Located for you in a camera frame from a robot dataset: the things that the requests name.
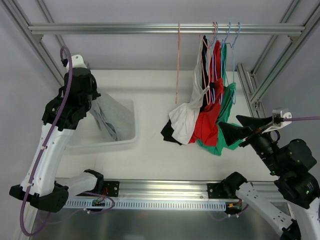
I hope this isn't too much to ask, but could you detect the grey tank top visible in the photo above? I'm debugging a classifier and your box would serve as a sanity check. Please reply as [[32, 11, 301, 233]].
[[89, 90, 135, 142]]

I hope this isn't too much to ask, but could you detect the pink wire hanger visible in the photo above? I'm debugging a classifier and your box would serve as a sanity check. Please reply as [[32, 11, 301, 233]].
[[201, 21, 219, 105], [175, 22, 181, 104]]

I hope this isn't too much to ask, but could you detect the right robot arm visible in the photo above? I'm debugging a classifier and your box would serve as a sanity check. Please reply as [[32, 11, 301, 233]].
[[213, 112, 320, 240]]

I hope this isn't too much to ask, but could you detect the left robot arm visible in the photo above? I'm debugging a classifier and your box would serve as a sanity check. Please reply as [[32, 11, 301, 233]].
[[9, 67, 104, 213]]

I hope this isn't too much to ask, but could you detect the red tank top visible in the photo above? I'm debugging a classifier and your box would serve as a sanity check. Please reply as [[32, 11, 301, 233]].
[[189, 43, 225, 147]]

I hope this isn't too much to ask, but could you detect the green tank top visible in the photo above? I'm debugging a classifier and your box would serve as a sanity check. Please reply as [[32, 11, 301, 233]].
[[196, 42, 245, 157]]

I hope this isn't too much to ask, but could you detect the white tank top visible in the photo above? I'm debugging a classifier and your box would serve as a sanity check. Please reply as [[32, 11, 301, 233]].
[[168, 34, 210, 146]]

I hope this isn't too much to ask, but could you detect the black tank top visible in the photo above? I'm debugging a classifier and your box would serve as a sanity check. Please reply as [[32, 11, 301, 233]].
[[160, 34, 216, 146]]

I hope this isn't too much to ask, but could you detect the white plastic basket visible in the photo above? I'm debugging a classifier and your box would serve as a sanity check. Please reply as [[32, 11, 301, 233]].
[[67, 97, 138, 154]]

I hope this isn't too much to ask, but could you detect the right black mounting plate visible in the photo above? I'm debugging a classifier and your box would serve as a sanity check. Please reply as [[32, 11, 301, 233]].
[[206, 183, 226, 199]]

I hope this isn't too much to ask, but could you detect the black mounting plate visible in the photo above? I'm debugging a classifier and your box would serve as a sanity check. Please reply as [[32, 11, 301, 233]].
[[206, 183, 226, 199], [102, 180, 120, 198]]

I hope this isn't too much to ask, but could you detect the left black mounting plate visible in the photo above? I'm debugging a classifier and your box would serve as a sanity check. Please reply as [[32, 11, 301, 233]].
[[102, 180, 120, 198]]

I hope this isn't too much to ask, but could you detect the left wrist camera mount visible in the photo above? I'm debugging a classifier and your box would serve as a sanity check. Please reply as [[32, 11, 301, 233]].
[[61, 53, 89, 70]]

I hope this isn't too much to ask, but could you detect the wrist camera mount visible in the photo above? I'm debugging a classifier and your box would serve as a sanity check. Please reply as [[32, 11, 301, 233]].
[[262, 108, 292, 133], [61, 53, 89, 70]]

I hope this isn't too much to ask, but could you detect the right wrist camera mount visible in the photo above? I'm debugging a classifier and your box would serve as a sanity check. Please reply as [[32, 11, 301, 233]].
[[262, 108, 292, 133]]

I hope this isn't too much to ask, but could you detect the aluminium frame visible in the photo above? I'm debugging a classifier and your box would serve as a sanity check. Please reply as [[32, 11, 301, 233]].
[[10, 0, 320, 109]]

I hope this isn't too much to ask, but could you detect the blue wire hanger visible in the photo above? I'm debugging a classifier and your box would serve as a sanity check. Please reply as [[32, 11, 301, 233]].
[[213, 34, 228, 104], [227, 22, 242, 105]]

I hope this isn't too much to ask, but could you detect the aluminium hanging rail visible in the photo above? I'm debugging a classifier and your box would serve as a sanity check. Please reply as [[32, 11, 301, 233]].
[[28, 22, 306, 36]]

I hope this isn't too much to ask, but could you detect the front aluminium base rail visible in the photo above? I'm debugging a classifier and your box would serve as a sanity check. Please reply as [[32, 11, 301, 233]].
[[53, 178, 283, 203]]

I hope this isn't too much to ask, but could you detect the white slotted cable duct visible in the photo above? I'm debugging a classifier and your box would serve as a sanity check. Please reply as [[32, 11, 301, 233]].
[[64, 198, 227, 212]]

